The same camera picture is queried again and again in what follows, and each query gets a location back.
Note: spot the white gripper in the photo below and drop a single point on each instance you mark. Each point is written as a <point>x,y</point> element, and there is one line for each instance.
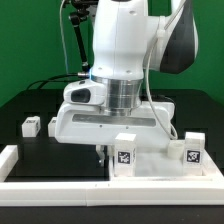
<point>95,112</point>

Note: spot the white square tabletop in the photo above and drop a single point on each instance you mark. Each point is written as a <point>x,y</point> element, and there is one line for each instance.
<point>167,165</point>

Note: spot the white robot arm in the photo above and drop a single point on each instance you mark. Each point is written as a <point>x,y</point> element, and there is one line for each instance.
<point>127,44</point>

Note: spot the white U-shaped fence wall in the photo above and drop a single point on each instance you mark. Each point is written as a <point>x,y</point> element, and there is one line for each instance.
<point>208,190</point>

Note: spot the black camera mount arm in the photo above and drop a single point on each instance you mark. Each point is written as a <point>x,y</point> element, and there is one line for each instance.
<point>76,18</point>

